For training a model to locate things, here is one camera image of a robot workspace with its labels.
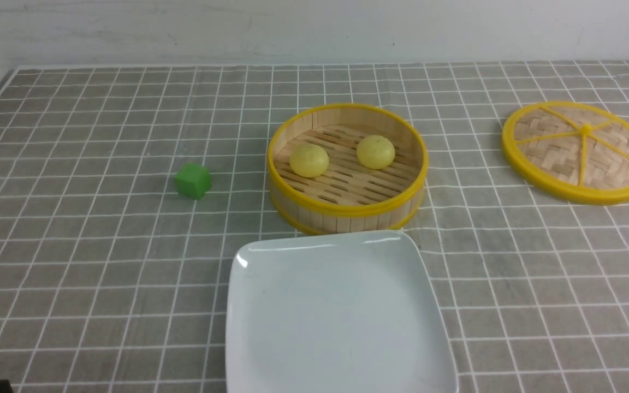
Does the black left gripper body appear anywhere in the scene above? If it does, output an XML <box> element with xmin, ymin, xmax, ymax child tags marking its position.
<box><xmin>0</xmin><ymin>380</ymin><xmax>12</xmax><ymax>393</ymax></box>

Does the yellow steamed bun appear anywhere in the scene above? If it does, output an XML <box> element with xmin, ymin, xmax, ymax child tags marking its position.
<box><xmin>356</xmin><ymin>135</ymin><xmax>395</xmax><ymax>170</ymax></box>
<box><xmin>289</xmin><ymin>142</ymin><xmax>329</xmax><ymax>178</ymax></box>

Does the white square plate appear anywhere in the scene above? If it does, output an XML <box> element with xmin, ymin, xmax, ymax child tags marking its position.
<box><xmin>225</xmin><ymin>230</ymin><xmax>459</xmax><ymax>392</ymax></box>

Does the green cube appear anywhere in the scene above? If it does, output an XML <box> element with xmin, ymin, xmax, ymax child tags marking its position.
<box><xmin>174</xmin><ymin>163</ymin><xmax>212</xmax><ymax>200</ymax></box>

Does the bamboo steamer basket yellow rim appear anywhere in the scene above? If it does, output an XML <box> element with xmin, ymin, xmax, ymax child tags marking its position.
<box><xmin>265</xmin><ymin>103</ymin><xmax>429</xmax><ymax>235</ymax></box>

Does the woven bamboo steamer lid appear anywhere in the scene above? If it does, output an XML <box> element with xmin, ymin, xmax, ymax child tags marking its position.
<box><xmin>501</xmin><ymin>100</ymin><xmax>629</xmax><ymax>206</ymax></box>

